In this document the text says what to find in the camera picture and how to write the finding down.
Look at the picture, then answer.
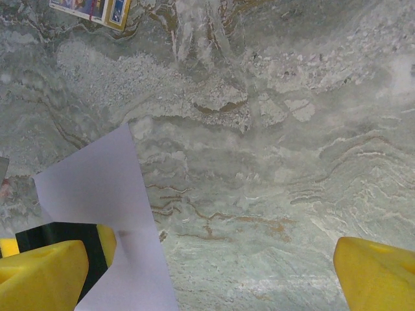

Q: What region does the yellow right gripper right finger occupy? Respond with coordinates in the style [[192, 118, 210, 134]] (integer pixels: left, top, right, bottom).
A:
[[333, 236, 415, 311]]

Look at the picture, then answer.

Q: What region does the playing card box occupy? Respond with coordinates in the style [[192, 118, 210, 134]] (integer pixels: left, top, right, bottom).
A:
[[48, 0, 132, 32]]

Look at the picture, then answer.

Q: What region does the lilac square paper sheet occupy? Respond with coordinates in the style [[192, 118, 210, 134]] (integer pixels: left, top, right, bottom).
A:
[[33, 122, 181, 311]]

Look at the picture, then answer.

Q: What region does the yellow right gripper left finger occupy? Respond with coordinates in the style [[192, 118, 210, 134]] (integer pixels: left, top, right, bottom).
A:
[[0, 240, 89, 311]]

